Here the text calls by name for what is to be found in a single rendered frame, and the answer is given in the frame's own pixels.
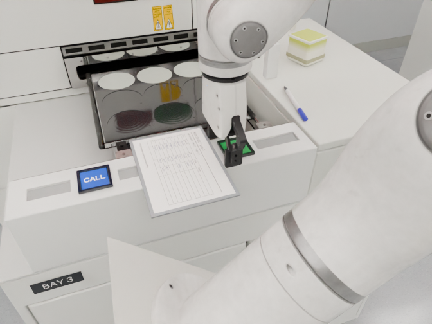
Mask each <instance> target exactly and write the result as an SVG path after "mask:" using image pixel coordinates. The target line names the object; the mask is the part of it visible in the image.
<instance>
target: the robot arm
mask: <svg viewBox="0 0 432 324"><path fill-rule="evenodd" d="M314 2H315V0H196V3H197V39H198V57H199V69H200V70H201V71H202V75H203V76H202V112H203V114H204V117H205V118H206V120H207V122H208V138H210V139H211V138H216V137H219V138H225V141H226V147H227V148H226V149H225V154H224V166H225V167H226V168H229V167H234V166H237V165H241V164H242V154H243V149H244V148H245V146H246V143H247V138H246V135H245V132H244V131H245V128H246V113H247V99H246V79H245V78H246V77H247V76H248V74H249V71H250V70H251V68H252V61H253V60H255V59H257V58H258V57H260V56H261V55H263V54H264V53H265V52H266V51H268V50H269V49H270V48H272V47H273V46H274V45H275V44H276V43H277V42H278V41H279V40H280V39H281V38H282V37H283V36H284V35H285V34H286V33H287V32H288V31H289V30H290V29H291V28H292V27H293V26H294V25H295V24H296V23H297V22H298V21H299V20H300V19H301V18H302V17H303V16H304V14H305V13H306V12H307V11H308V9H309V8H310V7H311V6H312V4H313V3H314ZM231 128H233V130H234V132H229V131H230V129H231ZM234 135H236V138H237V140H236V142H235V143H232V144H231V141H230V136H234ZM430 254H432V69H431V70H429V71H427V72H425V73H423V74H421V75H420V76H418V77H417V78H415V79H413V80H412V81H410V82H408V83H407V84H406V85H404V86H403V87H402V88H400V89H399V90H398V91H396V92H395V93H394V94H392V95H391V96H390V97H389V98H388V99H387V100H386V101H385V102H384V103H383V104H382V105H381V106H380V107H379V108H378V109H377V110H376V111H375V112H374V113H373V114H372V115H371V116H370V117H369V119H367V120H366V121H365V123H364V124H363V125H362V126H361V128H360V129H359V130H358V131H357V132H356V133H355V135H354V136H353V138H352V139H351V140H350V141H349V143H348V144H347V146H346V147H345V148H344V150H343V151H342V153H341V154H340V155H339V157H338V158H337V160H336V162H335V163H334V164H333V166H332V168H331V169H330V170H329V172H328V173H327V175H326V176H325V177H324V178H323V180H322V181H321V183H320V184H319V185H318V186H317V187H315V189H313V191H312V192H311V193H309V194H308V195H307V196H306V197H304V198H303V199H302V200H301V201H300V202H299V203H298V204H296V205H295V206H294V207H293V208H291V209H290V210H289V211H288V212H287V213H286V214H285V215H284V216H282V217H281V218H280V219H279V220H277V221H276V222H275V223H274V224H273V225H272V226H271V227H270V228H268V229H267V230H266V231H265V232H263V234H261V235H260V236H259V237H258V238H257V239H255V240H254V241H253V242H252V243H250V245H249V246H248V247H246V248H245V249H244V250H243V251H241V252H240V253H239V254H238V255H237V256H236V257H235V258H233V259H232V260H231V261H230V262H228V263H227V264H226V265H225V266H224V267H223V268H222V269H221V270H219V271H218V272H217V273H216V274H214V275H213V276H212V277H211V278H210V279H209V280H207V279H205V278H203V277H201V276H198V275H195V274H191V273H180V274H175V275H174V276H171V277H170V278H168V279H167V280H166V281H165V282H164V283H163V284H162V285H161V286H160V287H159V289H158V290H157V292H156V294H155V296H154V299H153V302H152V311H151V323H152V324H328V323H330V322H331V321H333V320H334V319H336V318H337V317H338V316H340V315H341V314H342V313H344V312H345V311H347V310H348V309H350V308H351V307H353V306H354V305H355V304H356V303H358V302H360V301H361V300H362V299H364V298H366V297H367V296H368V295H369V294H371V293H373V292H374V291H375V290H377V289H378V288H380V287H381V286H382V285H384V284H385V283H386V282H388V281H390V280H391V279H392V278H394V277H395V276H397V275H398V274H400V273H401V272H403V271H405V270H406V269H407V268H409V267H411V266H412V265H414V264H416V263H417V262H419V261H421V260H422V259H424V258H426V257H427V256H429V255H430Z"/></svg>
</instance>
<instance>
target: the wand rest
mask: <svg viewBox="0 0 432 324"><path fill-rule="evenodd" d="M279 54H280V44H279V43H278V42H277V43H276V44H275V45H274V46H273V47H272V48H270V49H269V50H268V51H266V52H265V56H264V70H263V77H264V78H265V79H270V78H276V77H277V71H278V60H279Z"/></svg>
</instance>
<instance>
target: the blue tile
mask: <svg viewBox="0 0 432 324"><path fill-rule="evenodd" d="M80 182H81V189H82V190H83V189H87V188H92V187H96V186H101V185H106V184H109V183H110V182H109V176H108V172H107V168H101V169H98V170H92V171H88V172H82V173H80Z"/></svg>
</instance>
